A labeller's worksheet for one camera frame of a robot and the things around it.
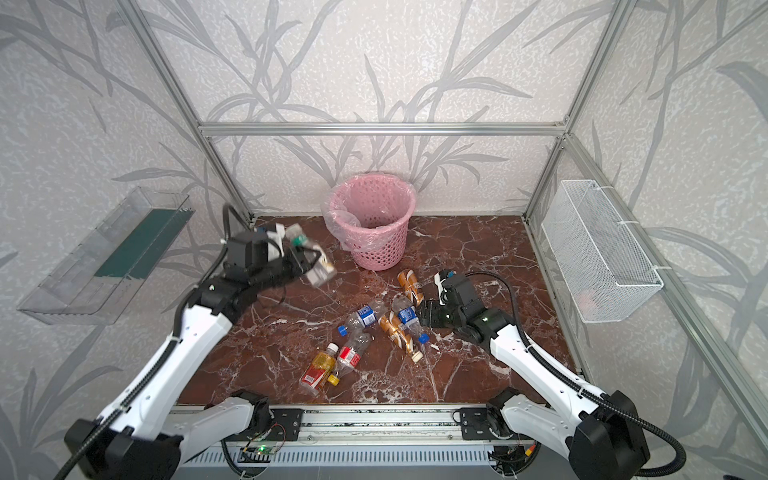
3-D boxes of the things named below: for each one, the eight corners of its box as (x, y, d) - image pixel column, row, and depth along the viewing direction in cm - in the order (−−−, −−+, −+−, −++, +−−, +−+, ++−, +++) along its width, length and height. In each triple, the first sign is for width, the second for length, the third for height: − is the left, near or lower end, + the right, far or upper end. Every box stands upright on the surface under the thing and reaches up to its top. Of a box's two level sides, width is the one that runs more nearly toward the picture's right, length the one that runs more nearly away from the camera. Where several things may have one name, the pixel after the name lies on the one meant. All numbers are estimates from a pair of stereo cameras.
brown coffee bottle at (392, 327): (412, 367, 84) (412, 361, 80) (379, 326, 92) (378, 318, 88) (422, 358, 86) (423, 351, 82) (389, 318, 94) (389, 310, 90)
